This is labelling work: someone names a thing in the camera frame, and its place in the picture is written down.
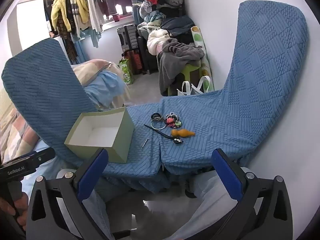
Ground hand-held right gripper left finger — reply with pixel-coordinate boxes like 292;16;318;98
26;148;118;240

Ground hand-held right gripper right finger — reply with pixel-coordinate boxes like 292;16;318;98
211;148;293;240

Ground green cardboard box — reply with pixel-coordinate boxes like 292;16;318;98
64;106;135;164

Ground orange hair clip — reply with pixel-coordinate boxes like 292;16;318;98
171;129;195;138

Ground black flower headband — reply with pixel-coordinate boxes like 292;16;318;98
144;124;183;145

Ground person's left hand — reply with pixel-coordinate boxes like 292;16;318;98
0;192;29;230

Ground blue textured sofa cover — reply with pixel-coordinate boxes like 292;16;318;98
1;1;308;188

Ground light blue blanket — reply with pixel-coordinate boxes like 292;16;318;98
84;71;127;108

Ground white tote bag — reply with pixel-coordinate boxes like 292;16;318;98
177;76;211;97

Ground green plastic stool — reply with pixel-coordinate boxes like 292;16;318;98
168;64;203;97

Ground green shopping bag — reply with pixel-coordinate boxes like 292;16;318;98
118;58;134;85

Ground red suitcase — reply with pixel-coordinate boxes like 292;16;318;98
124;50;144;75

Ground large black suitcase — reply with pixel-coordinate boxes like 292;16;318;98
137;35;158;74

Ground grey blanket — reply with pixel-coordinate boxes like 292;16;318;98
159;39;206;97

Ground dark patterned hanging dress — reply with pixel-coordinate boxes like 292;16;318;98
56;12;78;63

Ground black ribbed suitcase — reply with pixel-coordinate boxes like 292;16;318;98
117;24;138;53

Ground rolled mat with green dots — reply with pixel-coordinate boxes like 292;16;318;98
190;26;215;92

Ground white wardrobe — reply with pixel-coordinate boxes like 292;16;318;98
11;0;54;58

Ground white fluffy blanket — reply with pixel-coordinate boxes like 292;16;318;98
147;29;173;55

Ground navy folded clothing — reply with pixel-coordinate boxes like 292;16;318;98
160;16;195;37

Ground yellow hanging jacket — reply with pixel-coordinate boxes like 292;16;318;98
51;0;89;33

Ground white hanging shirt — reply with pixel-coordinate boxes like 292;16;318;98
85;0;104;34

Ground blue curtain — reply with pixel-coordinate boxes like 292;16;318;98
125;0;145;28

